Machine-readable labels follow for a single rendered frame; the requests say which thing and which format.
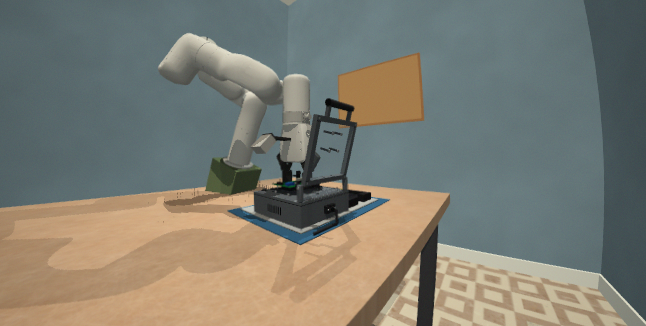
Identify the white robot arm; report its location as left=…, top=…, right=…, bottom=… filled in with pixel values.
left=158, top=33, right=312, bottom=169

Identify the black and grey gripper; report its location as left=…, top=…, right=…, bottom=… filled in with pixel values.
left=277, top=122, right=312, bottom=182

